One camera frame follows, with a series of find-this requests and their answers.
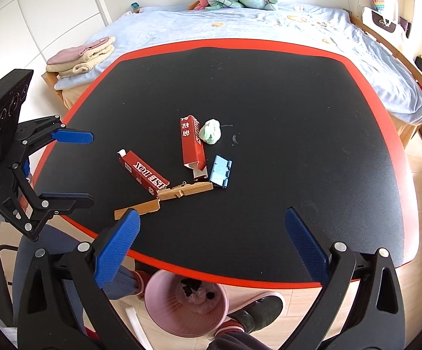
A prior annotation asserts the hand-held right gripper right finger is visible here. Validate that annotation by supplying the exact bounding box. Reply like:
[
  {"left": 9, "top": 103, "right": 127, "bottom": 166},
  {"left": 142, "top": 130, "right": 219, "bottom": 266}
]
[{"left": 284, "top": 207, "right": 406, "bottom": 350}]

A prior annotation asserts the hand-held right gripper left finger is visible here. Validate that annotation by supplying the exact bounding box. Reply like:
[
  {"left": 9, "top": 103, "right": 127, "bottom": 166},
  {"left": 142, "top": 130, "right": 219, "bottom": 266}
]
[{"left": 17, "top": 209, "right": 149, "bottom": 350}]

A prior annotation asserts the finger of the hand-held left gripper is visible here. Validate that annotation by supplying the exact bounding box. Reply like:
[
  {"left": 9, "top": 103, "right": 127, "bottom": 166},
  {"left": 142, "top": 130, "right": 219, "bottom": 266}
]
[
  {"left": 0, "top": 115, "right": 95, "bottom": 176},
  {"left": 0, "top": 168, "right": 95, "bottom": 242}
]

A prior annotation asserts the wooden clothespin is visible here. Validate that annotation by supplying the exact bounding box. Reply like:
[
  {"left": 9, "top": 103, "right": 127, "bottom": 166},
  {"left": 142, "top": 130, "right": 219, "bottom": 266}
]
[
  {"left": 157, "top": 181, "right": 214, "bottom": 201},
  {"left": 114, "top": 199, "right": 161, "bottom": 221}
]

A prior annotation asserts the pink trash bin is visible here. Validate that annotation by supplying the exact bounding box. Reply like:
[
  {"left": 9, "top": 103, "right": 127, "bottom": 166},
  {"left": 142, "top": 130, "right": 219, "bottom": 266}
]
[{"left": 144, "top": 270, "right": 230, "bottom": 338}]

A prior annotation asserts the short red cardboard box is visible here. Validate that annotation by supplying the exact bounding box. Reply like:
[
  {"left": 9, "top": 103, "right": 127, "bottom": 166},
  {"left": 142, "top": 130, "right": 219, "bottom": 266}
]
[{"left": 118, "top": 149, "right": 171, "bottom": 200}]

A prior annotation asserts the light blue plastic clip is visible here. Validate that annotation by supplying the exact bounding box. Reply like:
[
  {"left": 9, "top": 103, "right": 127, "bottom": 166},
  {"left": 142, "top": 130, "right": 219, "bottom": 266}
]
[{"left": 209, "top": 155, "right": 233, "bottom": 189}]

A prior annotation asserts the long red cardboard box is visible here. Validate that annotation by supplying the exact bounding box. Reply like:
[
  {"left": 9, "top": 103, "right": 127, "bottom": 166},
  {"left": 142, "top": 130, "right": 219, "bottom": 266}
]
[{"left": 179, "top": 115, "right": 209, "bottom": 183}]

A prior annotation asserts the green white paper ball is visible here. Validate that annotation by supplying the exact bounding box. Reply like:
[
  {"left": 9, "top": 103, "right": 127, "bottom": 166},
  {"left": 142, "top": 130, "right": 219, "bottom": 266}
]
[{"left": 199, "top": 118, "right": 223, "bottom": 145}]

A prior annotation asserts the person's left leg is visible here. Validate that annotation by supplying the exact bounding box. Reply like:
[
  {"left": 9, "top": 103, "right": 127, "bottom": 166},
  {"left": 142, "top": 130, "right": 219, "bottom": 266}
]
[{"left": 12, "top": 222, "right": 150, "bottom": 300}]

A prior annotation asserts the beige folded towel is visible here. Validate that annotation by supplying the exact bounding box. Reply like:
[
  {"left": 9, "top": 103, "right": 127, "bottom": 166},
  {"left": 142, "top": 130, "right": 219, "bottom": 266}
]
[{"left": 45, "top": 45, "right": 115, "bottom": 78}]

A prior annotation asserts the white plastic strip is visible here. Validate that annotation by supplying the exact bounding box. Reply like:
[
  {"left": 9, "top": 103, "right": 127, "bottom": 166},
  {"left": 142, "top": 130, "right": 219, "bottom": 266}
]
[{"left": 126, "top": 308, "right": 145, "bottom": 340}]

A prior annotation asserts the black slipper shoe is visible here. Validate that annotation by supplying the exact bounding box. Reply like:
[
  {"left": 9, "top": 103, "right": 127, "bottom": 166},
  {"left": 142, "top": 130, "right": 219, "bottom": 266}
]
[{"left": 208, "top": 295, "right": 285, "bottom": 350}]

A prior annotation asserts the pink folded towel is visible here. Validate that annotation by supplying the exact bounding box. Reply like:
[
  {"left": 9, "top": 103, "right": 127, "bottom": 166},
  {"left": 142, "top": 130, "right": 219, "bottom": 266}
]
[{"left": 46, "top": 36, "right": 116, "bottom": 65}]

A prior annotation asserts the white wardrobe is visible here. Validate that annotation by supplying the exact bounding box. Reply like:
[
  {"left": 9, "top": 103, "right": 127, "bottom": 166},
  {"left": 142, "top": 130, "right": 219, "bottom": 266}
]
[{"left": 0, "top": 0, "right": 114, "bottom": 117}]

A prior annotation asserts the green turtle plush toy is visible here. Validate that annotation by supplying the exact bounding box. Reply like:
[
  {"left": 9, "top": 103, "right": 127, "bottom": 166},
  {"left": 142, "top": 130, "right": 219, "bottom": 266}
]
[{"left": 205, "top": 0, "right": 246, "bottom": 10}]

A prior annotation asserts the bed with blue sheet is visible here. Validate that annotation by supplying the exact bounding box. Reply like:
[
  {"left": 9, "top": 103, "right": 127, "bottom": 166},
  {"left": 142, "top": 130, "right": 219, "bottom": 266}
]
[{"left": 41, "top": 0, "right": 422, "bottom": 147}]

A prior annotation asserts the light blue bedsheet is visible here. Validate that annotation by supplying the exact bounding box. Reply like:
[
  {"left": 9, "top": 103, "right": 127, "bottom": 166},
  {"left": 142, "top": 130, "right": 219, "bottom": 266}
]
[{"left": 53, "top": 2, "right": 422, "bottom": 125}]

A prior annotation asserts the white bag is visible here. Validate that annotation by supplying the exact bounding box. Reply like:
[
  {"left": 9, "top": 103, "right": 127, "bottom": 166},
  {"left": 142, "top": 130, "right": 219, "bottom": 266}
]
[{"left": 362, "top": 6, "right": 410, "bottom": 39}]

